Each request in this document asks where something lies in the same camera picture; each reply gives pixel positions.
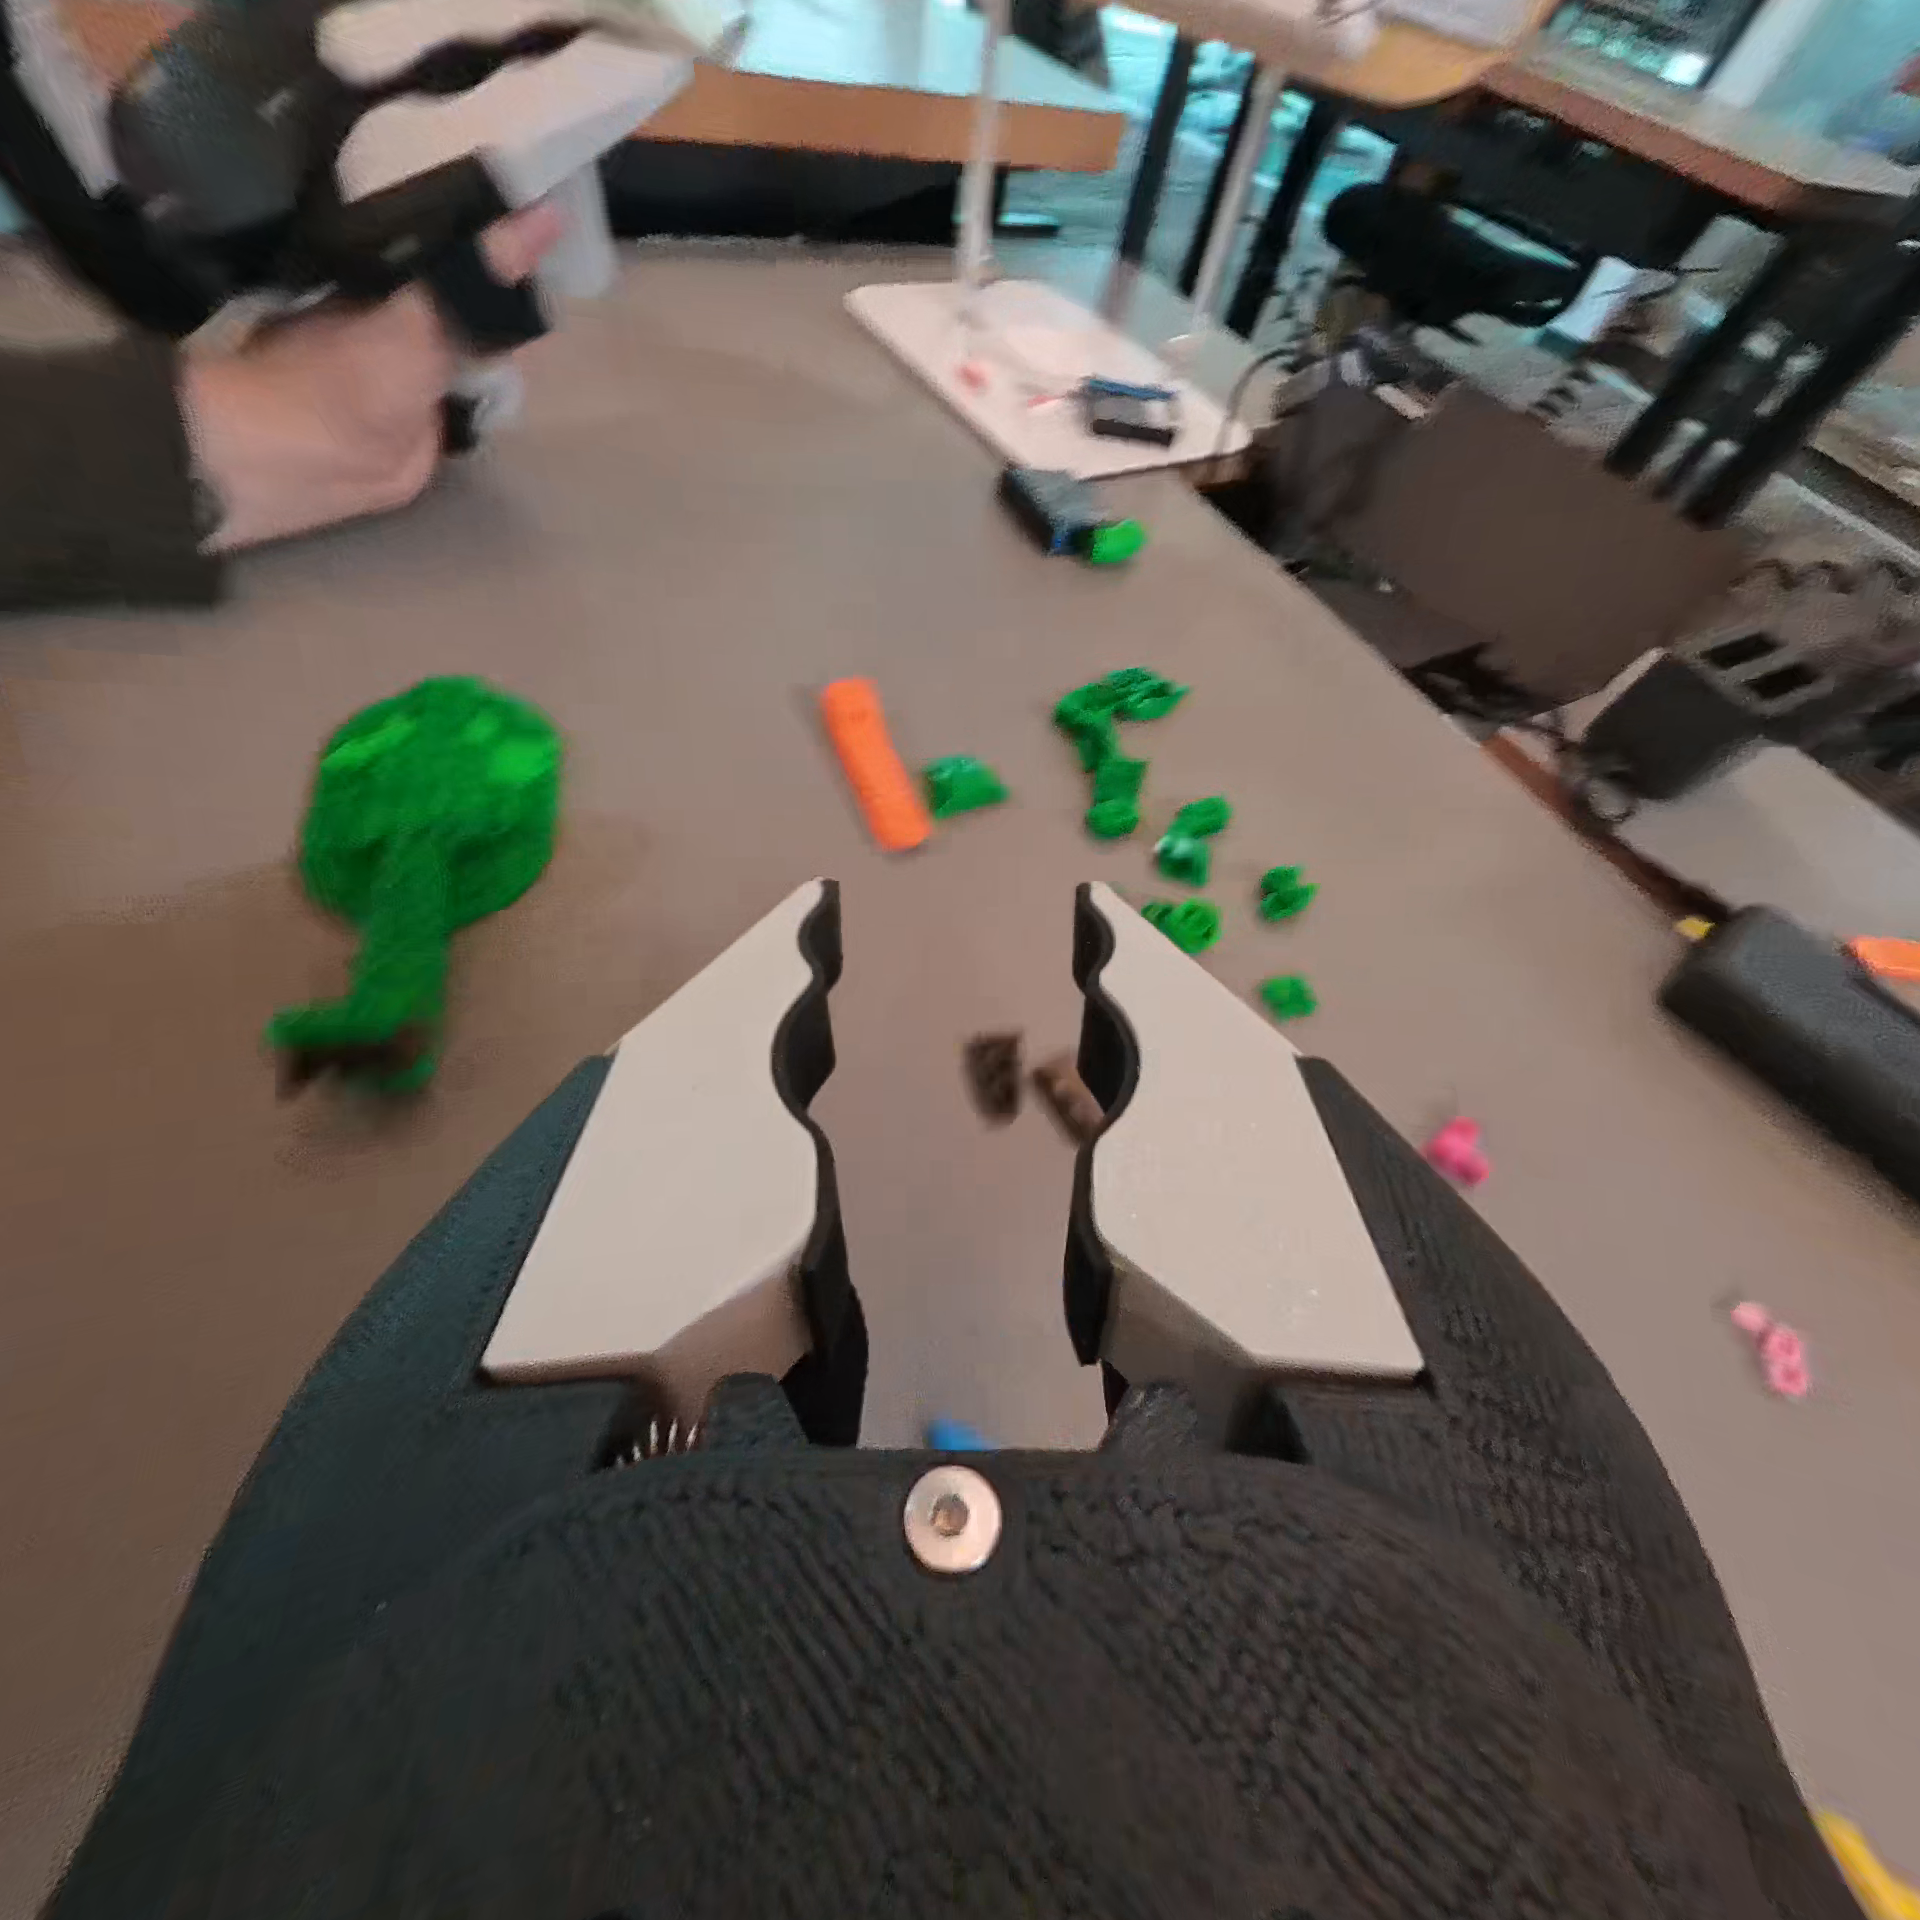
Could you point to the black box with blue edge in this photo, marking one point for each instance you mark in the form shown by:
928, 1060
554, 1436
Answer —
1047, 510

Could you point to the green round brick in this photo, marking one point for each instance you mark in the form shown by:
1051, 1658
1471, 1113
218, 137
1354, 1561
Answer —
1119, 542

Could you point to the person's left hand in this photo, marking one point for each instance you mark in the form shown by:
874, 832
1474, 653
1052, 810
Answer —
316, 422

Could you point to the green brick model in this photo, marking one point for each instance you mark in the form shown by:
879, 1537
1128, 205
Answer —
436, 810

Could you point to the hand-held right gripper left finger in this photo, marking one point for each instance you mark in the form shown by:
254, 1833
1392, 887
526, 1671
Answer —
675, 1201

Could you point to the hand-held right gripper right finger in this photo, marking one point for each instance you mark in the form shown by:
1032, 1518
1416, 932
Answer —
1245, 1201

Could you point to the scattered small green bricks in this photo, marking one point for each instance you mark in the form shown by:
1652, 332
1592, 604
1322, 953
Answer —
1119, 705

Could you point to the black equipment case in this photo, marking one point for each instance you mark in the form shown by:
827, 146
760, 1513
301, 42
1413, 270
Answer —
1516, 557

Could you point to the wooden top desk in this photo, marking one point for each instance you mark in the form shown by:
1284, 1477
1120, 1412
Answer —
1652, 142

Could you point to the dark equipment box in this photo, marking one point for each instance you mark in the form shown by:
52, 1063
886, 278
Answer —
1680, 728

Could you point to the blue slope brick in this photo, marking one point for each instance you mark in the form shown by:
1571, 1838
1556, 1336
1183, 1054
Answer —
956, 1436

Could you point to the wood edged office desk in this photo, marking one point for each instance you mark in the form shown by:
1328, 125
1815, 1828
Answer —
902, 112

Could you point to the yellow brick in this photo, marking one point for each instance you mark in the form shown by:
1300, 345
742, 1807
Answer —
1869, 1874

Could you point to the orange brick separator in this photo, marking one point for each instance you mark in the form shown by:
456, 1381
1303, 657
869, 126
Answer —
879, 764

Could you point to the pink brick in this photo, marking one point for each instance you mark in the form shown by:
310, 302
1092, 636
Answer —
1455, 1153
1780, 1359

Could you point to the wooden booklet stand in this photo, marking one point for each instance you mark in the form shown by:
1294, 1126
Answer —
975, 359

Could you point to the green curved slope brick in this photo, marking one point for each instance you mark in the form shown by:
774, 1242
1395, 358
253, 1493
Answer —
963, 788

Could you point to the small orange object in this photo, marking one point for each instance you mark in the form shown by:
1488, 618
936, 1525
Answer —
1887, 957

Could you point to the person's left forearm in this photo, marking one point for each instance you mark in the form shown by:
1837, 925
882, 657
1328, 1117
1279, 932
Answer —
91, 480

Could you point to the flat black box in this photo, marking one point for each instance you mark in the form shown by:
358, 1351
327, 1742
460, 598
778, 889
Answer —
1133, 413

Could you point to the black long case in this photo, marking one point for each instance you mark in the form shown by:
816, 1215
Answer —
1787, 1021

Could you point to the black bracket brick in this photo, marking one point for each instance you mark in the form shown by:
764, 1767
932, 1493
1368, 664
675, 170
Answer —
996, 1073

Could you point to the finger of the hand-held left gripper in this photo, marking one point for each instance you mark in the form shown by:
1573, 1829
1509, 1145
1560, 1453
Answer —
511, 128
389, 38

